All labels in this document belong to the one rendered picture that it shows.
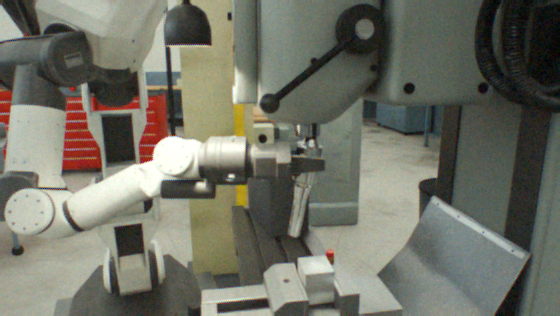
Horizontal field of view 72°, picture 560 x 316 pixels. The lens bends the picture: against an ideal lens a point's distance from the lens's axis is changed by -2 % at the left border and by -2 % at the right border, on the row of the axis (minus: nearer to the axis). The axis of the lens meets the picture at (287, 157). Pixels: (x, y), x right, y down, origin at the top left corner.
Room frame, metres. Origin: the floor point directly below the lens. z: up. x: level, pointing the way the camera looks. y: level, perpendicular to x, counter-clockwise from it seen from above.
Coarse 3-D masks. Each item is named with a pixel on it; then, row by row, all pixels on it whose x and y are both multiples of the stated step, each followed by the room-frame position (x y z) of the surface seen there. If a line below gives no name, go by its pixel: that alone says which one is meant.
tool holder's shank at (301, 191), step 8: (296, 184) 0.70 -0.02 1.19; (304, 184) 0.69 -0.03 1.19; (296, 192) 0.70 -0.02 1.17; (304, 192) 0.69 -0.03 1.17; (296, 200) 0.70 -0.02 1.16; (304, 200) 0.70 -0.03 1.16; (296, 208) 0.70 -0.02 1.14; (304, 208) 0.70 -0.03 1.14; (296, 216) 0.70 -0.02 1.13; (296, 224) 0.70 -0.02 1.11; (288, 232) 0.71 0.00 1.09; (296, 232) 0.70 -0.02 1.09
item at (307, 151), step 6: (300, 144) 0.69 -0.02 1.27; (300, 150) 0.69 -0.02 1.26; (306, 150) 0.68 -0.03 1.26; (312, 150) 0.68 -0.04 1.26; (318, 150) 0.69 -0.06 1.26; (306, 156) 0.68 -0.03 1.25; (312, 156) 0.68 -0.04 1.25; (318, 156) 0.69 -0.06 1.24; (294, 174) 0.69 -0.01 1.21; (300, 174) 0.68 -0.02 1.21; (306, 174) 0.68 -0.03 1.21; (312, 174) 0.68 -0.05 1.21
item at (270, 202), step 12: (252, 180) 1.18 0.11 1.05; (264, 180) 1.06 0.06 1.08; (252, 192) 1.18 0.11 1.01; (264, 192) 1.07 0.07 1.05; (276, 192) 1.03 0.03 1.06; (288, 192) 1.05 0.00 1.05; (252, 204) 1.18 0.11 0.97; (264, 204) 1.07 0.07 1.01; (276, 204) 1.03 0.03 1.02; (288, 204) 1.05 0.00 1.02; (264, 216) 1.07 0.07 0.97; (276, 216) 1.03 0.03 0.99; (288, 216) 1.05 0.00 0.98; (264, 228) 1.07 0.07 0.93; (276, 228) 1.03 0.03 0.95
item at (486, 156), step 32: (544, 32) 0.66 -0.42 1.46; (448, 128) 0.90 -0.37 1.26; (480, 128) 0.79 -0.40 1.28; (512, 128) 0.71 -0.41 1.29; (544, 128) 0.63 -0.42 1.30; (448, 160) 0.88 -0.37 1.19; (480, 160) 0.78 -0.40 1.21; (512, 160) 0.70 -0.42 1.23; (544, 160) 0.63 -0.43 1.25; (448, 192) 0.87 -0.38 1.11; (480, 192) 0.77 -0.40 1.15; (512, 192) 0.68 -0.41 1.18; (544, 192) 0.62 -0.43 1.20; (512, 224) 0.67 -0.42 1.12; (544, 224) 0.62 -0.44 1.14; (544, 256) 0.61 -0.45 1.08; (512, 288) 0.65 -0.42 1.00; (544, 288) 0.61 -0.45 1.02
